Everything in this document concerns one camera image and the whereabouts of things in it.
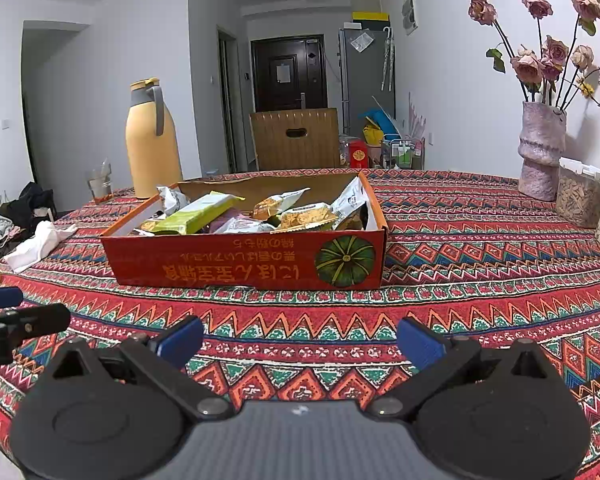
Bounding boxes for white cloth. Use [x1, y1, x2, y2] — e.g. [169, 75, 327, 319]
[2, 220, 78, 274]

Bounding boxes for wooden chair back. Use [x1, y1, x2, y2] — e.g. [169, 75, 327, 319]
[249, 107, 342, 172]

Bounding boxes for rolling utility cart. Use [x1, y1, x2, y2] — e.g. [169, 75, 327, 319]
[382, 135, 426, 171]

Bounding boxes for white folded umbrella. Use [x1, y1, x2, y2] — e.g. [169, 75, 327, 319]
[381, 27, 396, 92]

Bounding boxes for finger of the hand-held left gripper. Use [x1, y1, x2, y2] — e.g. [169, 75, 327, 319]
[0, 302, 72, 342]
[0, 286, 25, 311]

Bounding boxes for red cardboard box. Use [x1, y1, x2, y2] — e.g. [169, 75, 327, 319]
[100, 170, 390, 291]

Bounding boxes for grey refrigerator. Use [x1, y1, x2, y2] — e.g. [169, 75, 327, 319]
[337, 27, 397, 136]

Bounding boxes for crinkled silver snack packet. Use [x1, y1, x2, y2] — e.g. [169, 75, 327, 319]
[156, 186, 191, 214]

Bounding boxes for pink textured vase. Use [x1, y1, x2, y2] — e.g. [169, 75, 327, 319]
[517, 101, 567, 202]

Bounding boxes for white snack packet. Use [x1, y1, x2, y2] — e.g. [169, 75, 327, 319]
[212, 216, 277, 235]
[330, 176, 369, 217]

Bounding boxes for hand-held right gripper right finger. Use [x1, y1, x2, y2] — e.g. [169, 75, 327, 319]
[367, 316, 556, 421]

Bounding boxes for yellow thermos jug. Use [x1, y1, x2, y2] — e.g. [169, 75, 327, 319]
[125, 77, 183, 200]

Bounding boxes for black chair with clothes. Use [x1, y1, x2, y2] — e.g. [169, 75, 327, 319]
[0, 181, 56, 256]

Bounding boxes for green snack packet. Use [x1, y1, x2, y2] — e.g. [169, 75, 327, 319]
[154, 191, 247, 236]

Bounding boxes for clear drinking glass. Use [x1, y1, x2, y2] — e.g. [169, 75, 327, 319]
[85, 162, 114, 205]

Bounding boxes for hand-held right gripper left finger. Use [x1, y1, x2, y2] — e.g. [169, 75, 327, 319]
[45, 315, 233, 422]

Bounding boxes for dark entrance door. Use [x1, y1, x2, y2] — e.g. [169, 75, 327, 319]
[250, 35, 327, 111]

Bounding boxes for red gift box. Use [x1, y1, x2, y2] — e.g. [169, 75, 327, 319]
[348, 140, 371, 170]

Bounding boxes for dried pink roses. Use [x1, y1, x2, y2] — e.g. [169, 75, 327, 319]
[462, 0, 600, 108]

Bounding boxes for clear storage container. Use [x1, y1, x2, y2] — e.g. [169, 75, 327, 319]
[555, 157, 600, 228]

